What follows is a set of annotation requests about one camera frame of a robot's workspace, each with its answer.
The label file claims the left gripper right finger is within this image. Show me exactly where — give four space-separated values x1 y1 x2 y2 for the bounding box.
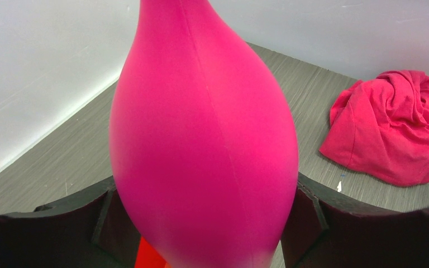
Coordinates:
281 174 429 267

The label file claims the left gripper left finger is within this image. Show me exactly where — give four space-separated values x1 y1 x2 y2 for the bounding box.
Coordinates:
0 177 141 267

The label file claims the red plastic wine glass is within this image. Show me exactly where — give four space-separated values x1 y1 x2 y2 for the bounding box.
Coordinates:
134 237 171 268

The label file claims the pink plastic wine glass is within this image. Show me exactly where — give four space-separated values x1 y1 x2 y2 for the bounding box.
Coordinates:
109 1 299 267

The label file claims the pink crumpled cloth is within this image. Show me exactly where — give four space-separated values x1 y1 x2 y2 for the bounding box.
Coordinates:
320 70 429 186

